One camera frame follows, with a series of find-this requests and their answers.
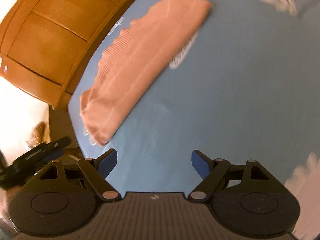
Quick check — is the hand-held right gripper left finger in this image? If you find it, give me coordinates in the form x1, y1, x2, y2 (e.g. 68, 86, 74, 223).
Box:
40, 149, 122, 202

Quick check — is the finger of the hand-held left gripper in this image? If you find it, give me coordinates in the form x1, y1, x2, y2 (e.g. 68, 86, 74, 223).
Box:
35, 137, 71, 157
41, 149, 64, 162

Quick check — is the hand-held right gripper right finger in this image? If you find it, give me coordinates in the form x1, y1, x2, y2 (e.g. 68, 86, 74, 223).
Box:
188, 150, 272, 202

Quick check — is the orange striped sweater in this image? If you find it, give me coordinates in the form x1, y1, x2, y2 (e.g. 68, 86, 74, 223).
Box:
79, 0, 213, 146

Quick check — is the brown fuzzy object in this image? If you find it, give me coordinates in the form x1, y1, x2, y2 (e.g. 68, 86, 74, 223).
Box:
26, 121, 50, 147

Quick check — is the bed with blue floral sheet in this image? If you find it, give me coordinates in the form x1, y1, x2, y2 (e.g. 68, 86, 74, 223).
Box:
67, 0, 320, 240

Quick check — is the wooden headboard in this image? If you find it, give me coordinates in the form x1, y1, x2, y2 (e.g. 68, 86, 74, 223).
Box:
0, 0, 155, 110

